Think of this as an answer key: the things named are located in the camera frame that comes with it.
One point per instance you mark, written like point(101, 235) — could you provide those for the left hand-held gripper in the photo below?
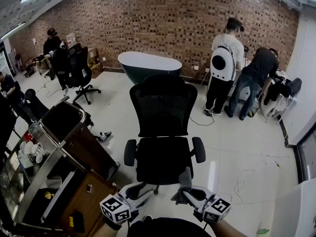
point(115, 208)

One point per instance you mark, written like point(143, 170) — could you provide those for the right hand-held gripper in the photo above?
point(216, 210)

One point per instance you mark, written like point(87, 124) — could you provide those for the grey cloth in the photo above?
point(185, 179)

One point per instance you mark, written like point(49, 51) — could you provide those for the black mesh office chair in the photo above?
point(161, 154)

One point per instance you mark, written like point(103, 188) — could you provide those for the person's right forearm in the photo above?
point(227, 231)

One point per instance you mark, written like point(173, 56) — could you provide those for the black office chair with armrests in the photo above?
point(77, 68)

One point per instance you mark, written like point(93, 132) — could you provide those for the person's black clothing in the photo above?
point(168, 228)

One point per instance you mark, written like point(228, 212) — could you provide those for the small phone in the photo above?
point(89, 188)

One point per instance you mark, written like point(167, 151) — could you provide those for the hand-held gripper on floor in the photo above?
point(105, 136)

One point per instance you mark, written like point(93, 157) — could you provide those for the green packet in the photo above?
point(263, 231)

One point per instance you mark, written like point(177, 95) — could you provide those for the metal and wood service cart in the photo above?
point(74, 152)

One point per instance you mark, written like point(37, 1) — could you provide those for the yellow small item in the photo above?
point(48, 194)

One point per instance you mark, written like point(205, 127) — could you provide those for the white cabinet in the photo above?
point(296, 211)

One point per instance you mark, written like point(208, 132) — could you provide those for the white cup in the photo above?
point(34, 149)
point(39, 157)

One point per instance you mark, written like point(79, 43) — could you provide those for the white metal rack table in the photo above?
point(279, 105)

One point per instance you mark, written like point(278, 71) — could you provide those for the dark freestanding bathtub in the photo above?
point(148, 67)

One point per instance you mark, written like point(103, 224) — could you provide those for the white round-window backpack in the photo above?
point(221, 63)

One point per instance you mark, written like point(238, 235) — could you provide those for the cardboard boxes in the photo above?
point(95, 62)

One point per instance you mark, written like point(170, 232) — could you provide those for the black bag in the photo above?
point(294, 86)

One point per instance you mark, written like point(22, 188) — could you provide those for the flat hand trolley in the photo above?
point(29, 69)

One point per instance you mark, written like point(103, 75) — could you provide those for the white wall poster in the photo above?
point(70, 39)

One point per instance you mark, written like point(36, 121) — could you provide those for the paper wall notice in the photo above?
point(34, 41)

